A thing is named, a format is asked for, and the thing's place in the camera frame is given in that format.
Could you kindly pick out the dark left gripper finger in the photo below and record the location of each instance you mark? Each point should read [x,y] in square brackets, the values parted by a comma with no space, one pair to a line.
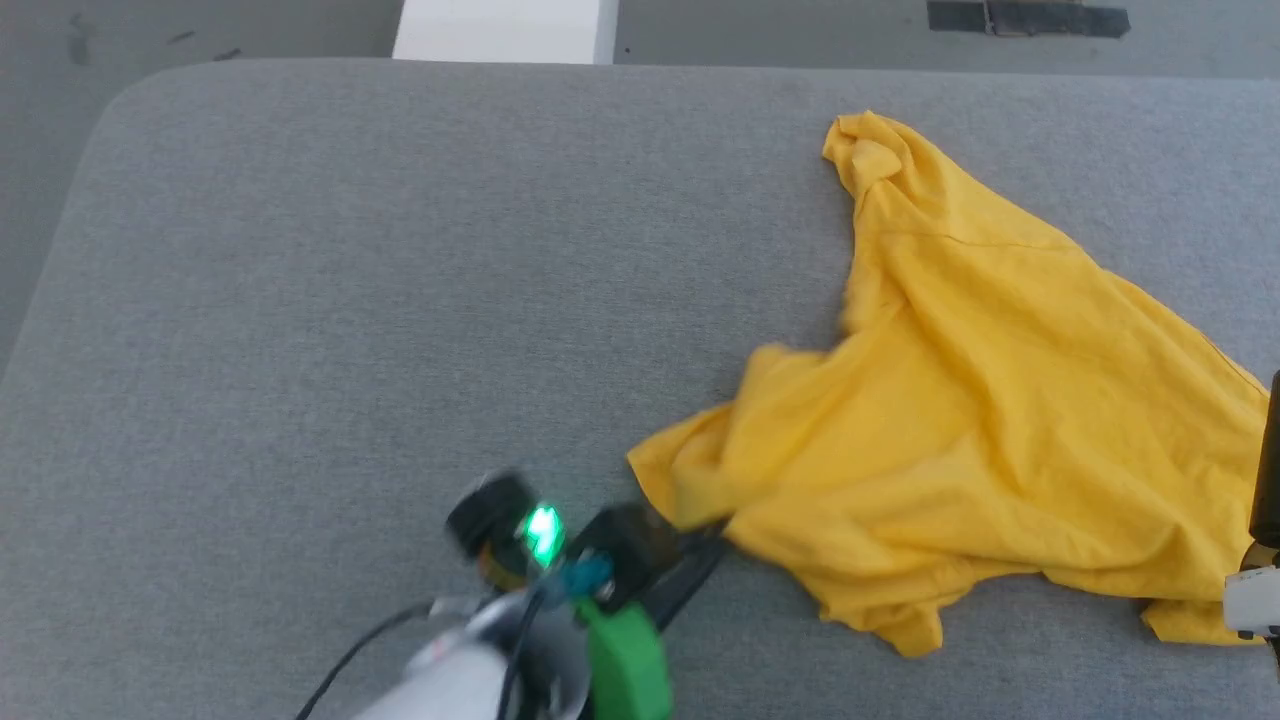
[685,580]

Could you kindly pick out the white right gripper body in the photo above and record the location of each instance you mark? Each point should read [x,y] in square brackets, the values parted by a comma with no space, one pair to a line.
[1258,605]

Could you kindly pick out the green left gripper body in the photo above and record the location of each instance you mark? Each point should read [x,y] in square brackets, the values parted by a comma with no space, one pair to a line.
[630,670]

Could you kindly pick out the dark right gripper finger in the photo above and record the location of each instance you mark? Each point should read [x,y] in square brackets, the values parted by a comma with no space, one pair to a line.
[1270,470]

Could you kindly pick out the yellow t-shirt garment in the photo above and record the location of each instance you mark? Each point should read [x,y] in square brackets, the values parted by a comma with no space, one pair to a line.
[1000,400]

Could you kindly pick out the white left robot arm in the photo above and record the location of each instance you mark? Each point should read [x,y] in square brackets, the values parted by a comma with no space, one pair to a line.
[470,670]

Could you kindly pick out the black floor tape patch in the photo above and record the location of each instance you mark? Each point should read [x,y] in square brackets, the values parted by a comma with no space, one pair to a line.
[1030,18]

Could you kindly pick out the white box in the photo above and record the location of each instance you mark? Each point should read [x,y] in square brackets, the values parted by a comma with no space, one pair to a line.
[505,30]

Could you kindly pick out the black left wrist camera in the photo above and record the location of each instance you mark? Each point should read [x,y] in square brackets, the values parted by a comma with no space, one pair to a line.
[625,550]

